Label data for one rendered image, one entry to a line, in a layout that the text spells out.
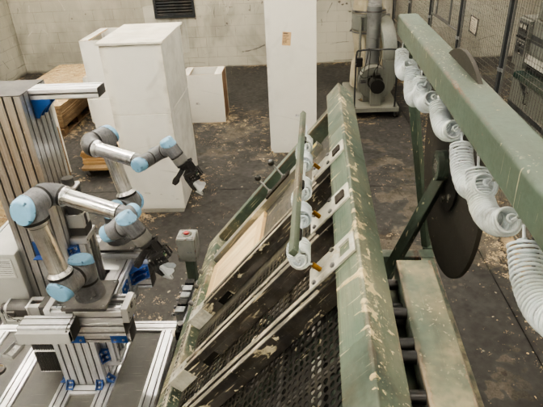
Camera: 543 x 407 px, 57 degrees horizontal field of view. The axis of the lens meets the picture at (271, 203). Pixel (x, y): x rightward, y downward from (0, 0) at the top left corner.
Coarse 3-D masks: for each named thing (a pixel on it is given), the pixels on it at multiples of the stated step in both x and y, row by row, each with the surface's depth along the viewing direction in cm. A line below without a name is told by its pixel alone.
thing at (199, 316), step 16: (304, 160) 199; (320, 176) 202; (320, 192) 205; (288, 224) 214; (272, 240) 219; (256, 256) 224; (240, 272) 229; (224, 288) 235; (208, 304) 240; (192, 320) 246
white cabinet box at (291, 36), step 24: (264, 0) 556; (288, 0) 555; (312, 0) 554; (288, 24) 567; (312, 24) 566; (288, 48) 581; (312, 48) 580; (288, 72) 594; (312, 72) 593; (288, 96) 609; (312, 96) 608; (288, 120) 624; (312, 120) 623; (288, 144) 640
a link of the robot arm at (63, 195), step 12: (60, 192) 219; (72, 192) 221; (60, 204) 221; (72, 204) 220; (84, 204) 218; (96, 204) 218; (108, 204) 217; (120, 204) 219; (132, 204) 220; (108, 216) 218
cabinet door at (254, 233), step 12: (264, 216) 267; (252, 228) 272; (264, 228) 259; (240, 240) 278; (252, 240) 259; (228, 252) 285; (240, 252) 265; (216, 264) 292; (228, 264) 271; (216, 276) 277
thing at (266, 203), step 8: (320, 144) 258; (312, 152) 256; (288, 176) 264; (280, 184) 267; (288, 184) 267; (280, 192) 269; (264, 200) 276; (272, 200) 272; (256, 208) 280; (264, 208) 275; (256, 216) 278; (248, 224) 281; (240, 232) 284; (232, 240) 287; (224, 248) 291; (216, 256) 294
